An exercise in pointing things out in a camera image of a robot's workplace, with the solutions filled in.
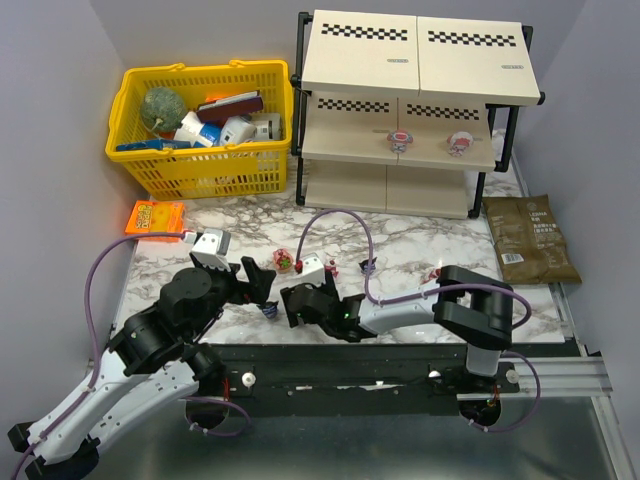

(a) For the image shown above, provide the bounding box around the dark red book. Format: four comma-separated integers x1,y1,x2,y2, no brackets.
196,90,264,123

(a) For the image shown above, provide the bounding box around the pink bear strawberry toy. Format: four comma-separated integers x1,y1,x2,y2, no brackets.
272,248,295,274

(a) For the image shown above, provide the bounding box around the orange snack box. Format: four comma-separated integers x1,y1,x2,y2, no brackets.
124,200,185,235

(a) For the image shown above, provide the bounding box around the blue flat package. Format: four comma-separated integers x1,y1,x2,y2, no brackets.
116,138,192,152

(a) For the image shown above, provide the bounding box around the green round melon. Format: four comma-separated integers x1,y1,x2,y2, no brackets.
139,87,188,134

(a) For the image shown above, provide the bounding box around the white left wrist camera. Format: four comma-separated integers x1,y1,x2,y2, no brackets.
183,228,231,272

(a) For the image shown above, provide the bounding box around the beige three-tier shelf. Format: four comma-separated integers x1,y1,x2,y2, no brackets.
291,10,545,219

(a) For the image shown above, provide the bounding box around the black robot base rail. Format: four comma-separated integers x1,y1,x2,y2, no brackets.
214,344,520,417

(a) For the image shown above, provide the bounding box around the brown coffee bag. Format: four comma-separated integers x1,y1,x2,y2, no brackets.
483,195,582,285

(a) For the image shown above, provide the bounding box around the pink round bunny toy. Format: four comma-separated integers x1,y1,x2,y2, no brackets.
387,130,414,154

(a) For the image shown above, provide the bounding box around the white blue carton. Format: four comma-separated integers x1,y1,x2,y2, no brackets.
173,111,221,148

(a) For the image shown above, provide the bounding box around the red bear cream toy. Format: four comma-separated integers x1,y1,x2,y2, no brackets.
325,259,339,278

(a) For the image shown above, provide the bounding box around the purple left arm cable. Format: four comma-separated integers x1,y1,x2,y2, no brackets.
9,229,196,479

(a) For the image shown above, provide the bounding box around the white small box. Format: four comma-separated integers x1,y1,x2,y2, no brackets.
219,116,256,146

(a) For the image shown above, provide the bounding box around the white pink bunny toy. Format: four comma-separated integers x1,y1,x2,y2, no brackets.
447,131,474,157

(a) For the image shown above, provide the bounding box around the yellow plastic shopping basket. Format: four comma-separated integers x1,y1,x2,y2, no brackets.
105,60,293,200

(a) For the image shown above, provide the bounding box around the red white bear toy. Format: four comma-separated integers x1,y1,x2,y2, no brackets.
421,268,441,284

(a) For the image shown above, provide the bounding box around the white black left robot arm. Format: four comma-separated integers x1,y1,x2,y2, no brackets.
8,257,276,479

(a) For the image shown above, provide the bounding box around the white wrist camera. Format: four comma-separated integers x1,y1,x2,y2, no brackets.
183,228,231,272
295,253,326,287

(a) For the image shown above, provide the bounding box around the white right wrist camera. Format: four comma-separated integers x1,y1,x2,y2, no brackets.
295,253,326,287

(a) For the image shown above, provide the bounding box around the black purple-bow cat toy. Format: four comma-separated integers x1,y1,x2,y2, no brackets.
261,301,278,320

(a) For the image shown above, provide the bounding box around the white cylindrical can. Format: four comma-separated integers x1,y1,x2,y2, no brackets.
251,113,282,142

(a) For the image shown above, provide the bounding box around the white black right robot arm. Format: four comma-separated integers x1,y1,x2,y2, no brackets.
281,266,515,377

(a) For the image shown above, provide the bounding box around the black purple cat toy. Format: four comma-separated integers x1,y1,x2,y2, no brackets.
359,257,377,276

